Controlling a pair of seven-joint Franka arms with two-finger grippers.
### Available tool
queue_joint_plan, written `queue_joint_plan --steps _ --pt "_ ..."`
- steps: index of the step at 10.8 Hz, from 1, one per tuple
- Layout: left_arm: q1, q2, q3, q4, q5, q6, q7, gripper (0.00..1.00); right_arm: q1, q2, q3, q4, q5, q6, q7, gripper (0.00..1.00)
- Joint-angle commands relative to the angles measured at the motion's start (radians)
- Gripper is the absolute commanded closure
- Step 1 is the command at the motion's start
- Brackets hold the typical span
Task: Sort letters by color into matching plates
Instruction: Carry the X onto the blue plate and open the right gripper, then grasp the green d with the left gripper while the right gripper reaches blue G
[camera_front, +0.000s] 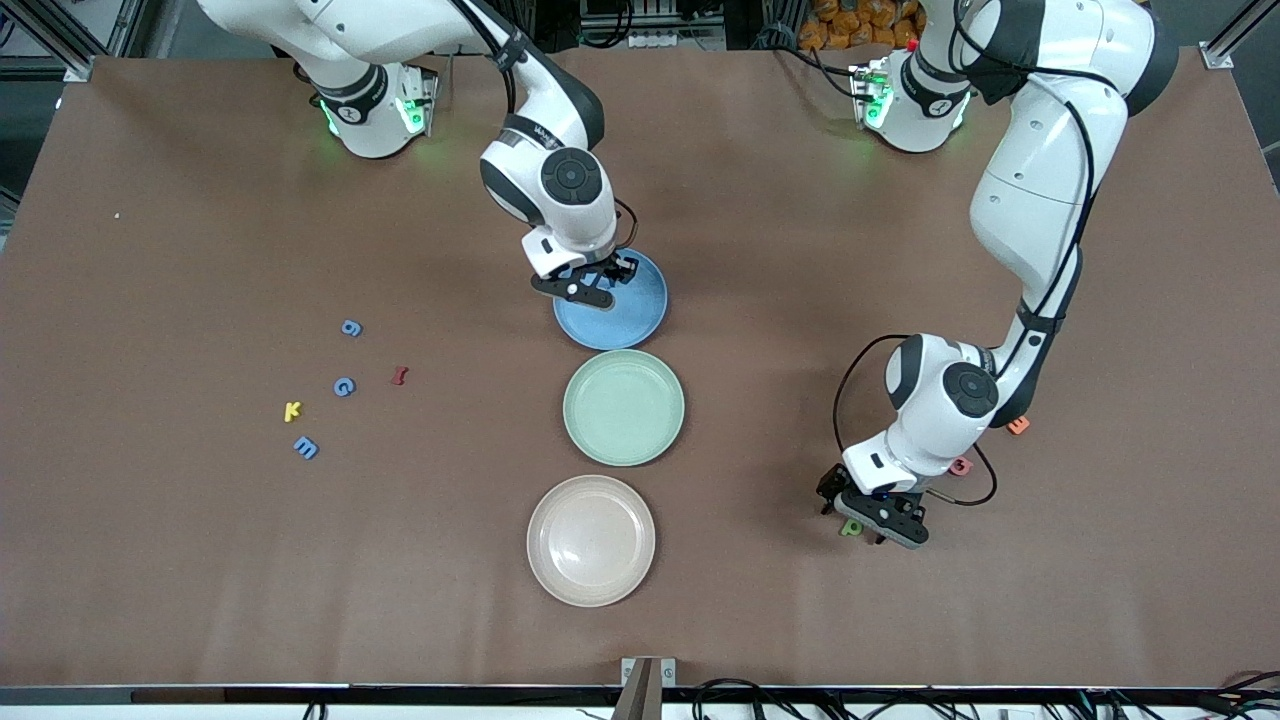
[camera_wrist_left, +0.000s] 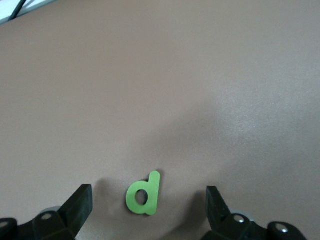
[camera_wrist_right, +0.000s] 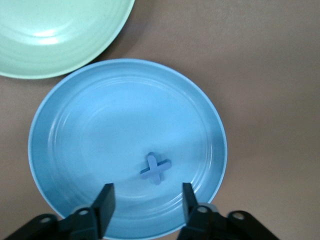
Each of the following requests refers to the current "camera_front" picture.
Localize blue plate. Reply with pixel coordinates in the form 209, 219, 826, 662
552, 245, 669, 352

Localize black arm base cable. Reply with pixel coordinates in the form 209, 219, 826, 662
760, 28, 863, 79

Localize red and black cables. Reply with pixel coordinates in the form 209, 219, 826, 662
1190, 668, 1280, 716

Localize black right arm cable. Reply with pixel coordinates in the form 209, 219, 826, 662
455, 0, 641, 253

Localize white power strip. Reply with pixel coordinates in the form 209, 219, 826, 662
628, 30, 723, 51

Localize black cable bundle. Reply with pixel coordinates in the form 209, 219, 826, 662
690, 678, 1001, 720

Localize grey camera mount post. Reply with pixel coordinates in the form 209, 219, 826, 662
612, 660, 663, 720

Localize metal table edge bracket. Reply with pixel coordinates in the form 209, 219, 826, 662
621, 656, 678, 691

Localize brown table cover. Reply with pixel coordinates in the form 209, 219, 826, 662
0, 45, 1280, 691

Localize green plate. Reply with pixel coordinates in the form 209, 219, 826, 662
562, 348, 687, 468

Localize beige plate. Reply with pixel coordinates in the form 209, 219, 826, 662
526, 474, 658, 609

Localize table edge rail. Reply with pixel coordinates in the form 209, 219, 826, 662
0, 685, 1280, 720

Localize orange fruit pile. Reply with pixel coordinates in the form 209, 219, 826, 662
798, 0, 923, 51

